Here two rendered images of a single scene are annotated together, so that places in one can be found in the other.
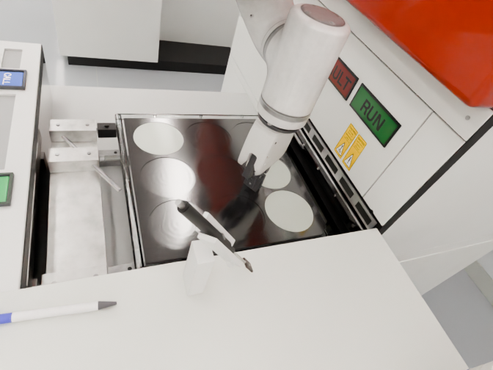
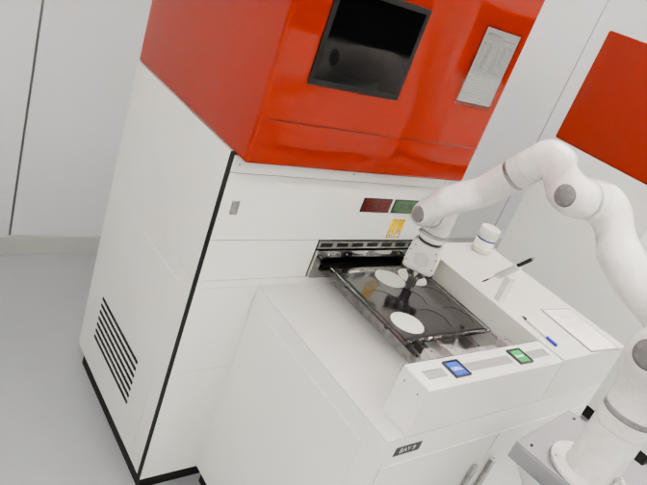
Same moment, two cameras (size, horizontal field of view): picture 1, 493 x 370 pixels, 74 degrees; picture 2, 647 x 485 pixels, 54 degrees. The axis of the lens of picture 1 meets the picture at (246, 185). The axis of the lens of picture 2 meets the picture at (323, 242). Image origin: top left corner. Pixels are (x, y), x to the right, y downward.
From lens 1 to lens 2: 2.04 m
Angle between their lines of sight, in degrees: 79
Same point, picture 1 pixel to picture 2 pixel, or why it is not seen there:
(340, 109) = (383, 218)
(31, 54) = (421, 366)
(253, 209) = (424, 290)
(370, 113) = (404, 207)
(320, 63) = not seen: hidden behind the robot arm
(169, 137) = (402, 318)
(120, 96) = (339, 368)
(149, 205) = (457, 326)
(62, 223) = not seen: hidden behind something
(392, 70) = (411, 186)
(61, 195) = not seen: hidden behind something
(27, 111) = (469, 356)
